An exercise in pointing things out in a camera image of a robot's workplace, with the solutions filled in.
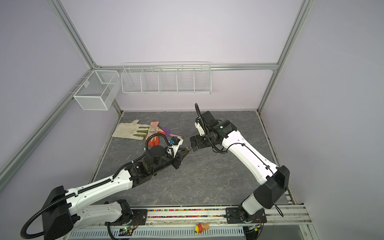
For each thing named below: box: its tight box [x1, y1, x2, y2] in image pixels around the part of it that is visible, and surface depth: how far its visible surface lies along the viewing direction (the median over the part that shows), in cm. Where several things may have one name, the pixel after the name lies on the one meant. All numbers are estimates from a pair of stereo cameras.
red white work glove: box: [145, 121, 167, 147], surface depth 107 cm
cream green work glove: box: [112, 119, 150, 141], surface depth 113 cm
